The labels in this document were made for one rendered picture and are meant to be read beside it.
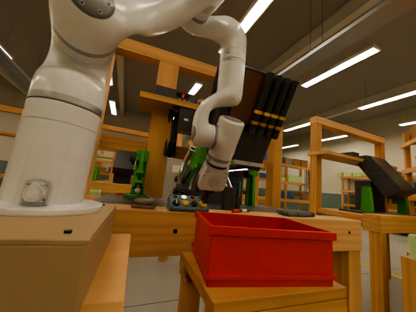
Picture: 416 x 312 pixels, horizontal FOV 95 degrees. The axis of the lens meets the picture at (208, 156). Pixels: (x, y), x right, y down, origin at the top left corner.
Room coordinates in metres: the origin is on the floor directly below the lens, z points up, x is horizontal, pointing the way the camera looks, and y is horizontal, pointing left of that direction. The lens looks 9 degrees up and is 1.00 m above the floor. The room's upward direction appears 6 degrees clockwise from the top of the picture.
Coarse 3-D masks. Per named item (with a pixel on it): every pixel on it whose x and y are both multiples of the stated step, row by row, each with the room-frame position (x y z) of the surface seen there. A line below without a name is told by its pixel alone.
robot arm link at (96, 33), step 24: (72, 0) 0.27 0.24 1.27; (96, 0) 0.28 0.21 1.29; (120, 0) 0.31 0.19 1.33; (144, 0) 0.37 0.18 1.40; (168, 0) 0.41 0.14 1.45; (192, 0) 0.44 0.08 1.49; (216, 0) 0.46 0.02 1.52; (72, 24) 0.29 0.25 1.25; (96, 24) 0.29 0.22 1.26; (120, 24) 0.32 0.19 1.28; (144, 24) 0.38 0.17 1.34; (168, 24) 0.44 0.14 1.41; (72, 48) 0.34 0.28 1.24; (96, 48) 0.34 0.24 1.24
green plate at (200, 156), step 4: (196, 148) 1.06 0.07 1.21; (200, 148) 0.98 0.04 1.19; (204, 148) 0.99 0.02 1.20; (196, 152) 1.02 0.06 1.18; (200, 152) 0.97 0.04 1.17; (204, 152) 0.99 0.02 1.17; (196, 156) 0.99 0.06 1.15; (200, 156) 0.98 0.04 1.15; (204, 156) 0.99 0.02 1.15; (192, 160) 1.04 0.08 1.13; (196, 160) 0.96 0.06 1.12; (200, 160) 0.98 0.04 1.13; (204, 160) 0.99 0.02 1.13; (192, 164) 1.01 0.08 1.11; (200, 164) 0.99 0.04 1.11
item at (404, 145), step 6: (414, 126) 3.11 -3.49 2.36; (408, 132) 3.35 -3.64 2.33; (414, 132) 3.12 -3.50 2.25; (402, 138) 3.36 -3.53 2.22; (408, 138) 3.28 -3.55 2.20; (414, 138) 2.93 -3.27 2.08; (402, 144) 3.29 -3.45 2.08; (408, 144) 3.11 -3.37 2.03; (414, 144) 3.25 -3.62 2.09; (408, 150) 3.28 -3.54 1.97; (408, 156) 3.28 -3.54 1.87; (408, 162) 3.29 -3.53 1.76; (408, 168) 3.16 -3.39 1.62; (414, 168) 2.99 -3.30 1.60; (408, 174) 3.29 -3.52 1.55; (408, 180) 3.29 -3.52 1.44; (414, 186) 3.20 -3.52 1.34; (408, 198) 3.22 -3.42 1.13; (414, 198) 3.05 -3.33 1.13; (414, 210) 3.27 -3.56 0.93; (408, 252) 3.36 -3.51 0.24
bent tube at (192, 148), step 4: (192, 148) 1.06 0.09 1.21; (188, 152) 1.06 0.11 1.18; (192, 152) 1.05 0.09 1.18; (188, 156) 1.07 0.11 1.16; (184, 160) 1.09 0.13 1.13; (188, 160) 1.09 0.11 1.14; (184, 164) 1.09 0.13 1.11; (180, 168) 1.09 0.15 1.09; (180, 172) 1.07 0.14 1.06; (180, 180) 1.01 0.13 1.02
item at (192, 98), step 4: (176, 92) 1.20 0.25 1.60; (180, 92) 1.21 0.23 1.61; (184, 92) 1.22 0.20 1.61; (172, 96) 1.20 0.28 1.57; (176, 96) 1.20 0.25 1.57; (180, 96) 1.21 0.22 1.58; (184, 96) 1.22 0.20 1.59; (188, 96) 1.22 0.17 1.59; (192, 96) 1.23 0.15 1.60; (184, 100) 1.21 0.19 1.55; (188, 100) 1.23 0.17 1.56; (192, 100) 1.23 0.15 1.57
